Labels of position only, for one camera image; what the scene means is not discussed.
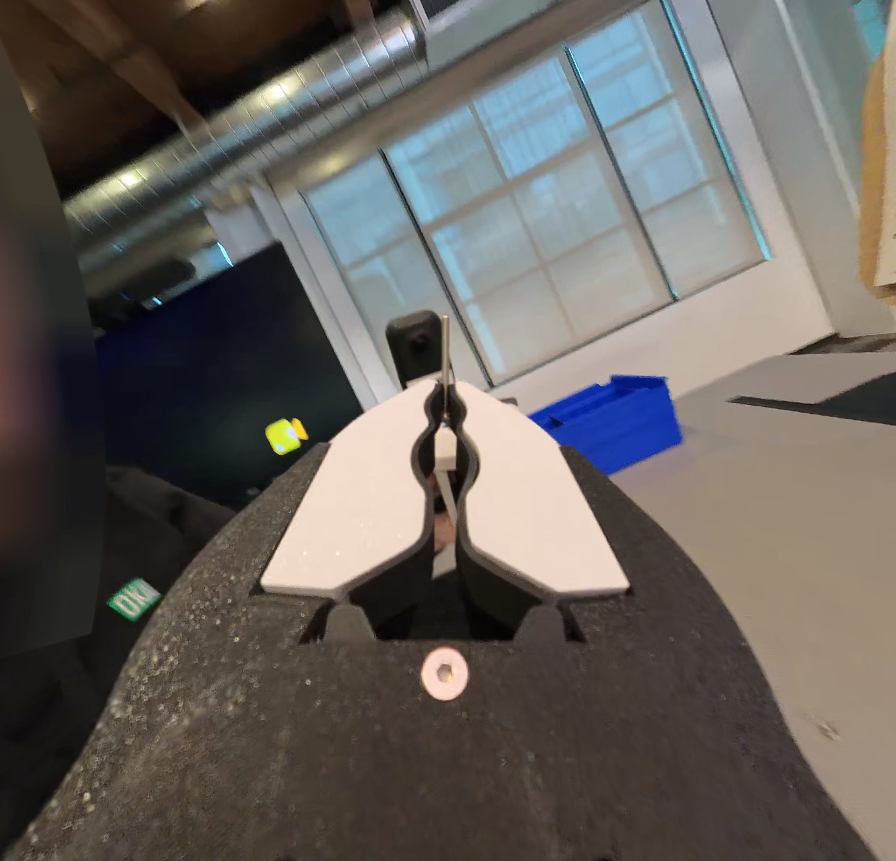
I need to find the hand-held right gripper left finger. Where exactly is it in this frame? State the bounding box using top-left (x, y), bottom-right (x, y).
top-left (259, 381), bottom-right (445, 627)

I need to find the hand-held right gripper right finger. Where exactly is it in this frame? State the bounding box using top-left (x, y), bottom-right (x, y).
top-left (448, 382), bottom-right (632, 628)

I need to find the long metal screw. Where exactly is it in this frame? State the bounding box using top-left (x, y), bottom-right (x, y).
top-left (440, 313), bottom-right (454, 428)

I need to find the blue plastic bin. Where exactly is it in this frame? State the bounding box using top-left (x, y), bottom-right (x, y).
top-left (526, 374), bottom-right (683, 477)

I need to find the large paned window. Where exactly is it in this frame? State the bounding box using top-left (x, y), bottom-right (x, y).
top-left (297, 0), bottom-right (771, 386)

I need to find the large dark screen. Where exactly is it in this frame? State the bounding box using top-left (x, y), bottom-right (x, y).
top-left (94, 241), bottom-right (365, 505)

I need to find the wooden instruction board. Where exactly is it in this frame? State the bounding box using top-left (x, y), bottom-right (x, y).
top-left (857, 56), bottom-right (896, 302)

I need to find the silver ventilation duct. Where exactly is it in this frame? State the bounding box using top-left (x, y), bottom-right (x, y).
top-left (63, 7), bottom-right (428, 274)

